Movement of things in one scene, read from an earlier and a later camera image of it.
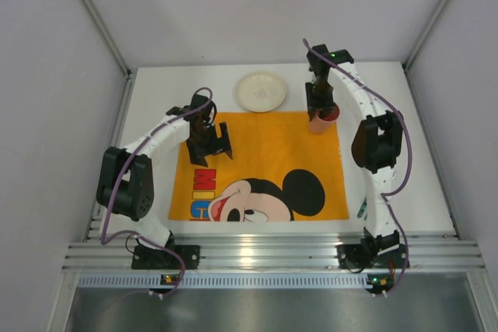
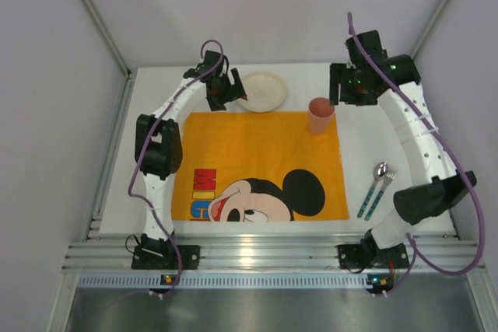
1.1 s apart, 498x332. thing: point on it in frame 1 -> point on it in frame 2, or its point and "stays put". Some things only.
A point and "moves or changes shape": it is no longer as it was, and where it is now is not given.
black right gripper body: [318, 96] -> [346, 89]
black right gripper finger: [310, 99] -> [337, 71]
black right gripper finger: [324, 110] -> [348, 98]
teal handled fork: [363, 207] moves or changes shape
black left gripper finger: [197, 158] -> [216, 103]
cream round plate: [261, 92] stays put
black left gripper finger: [226, 139] -> [238, 92]
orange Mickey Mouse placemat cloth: [281, 169] stays put
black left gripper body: [210, 146] -> [225, 89]
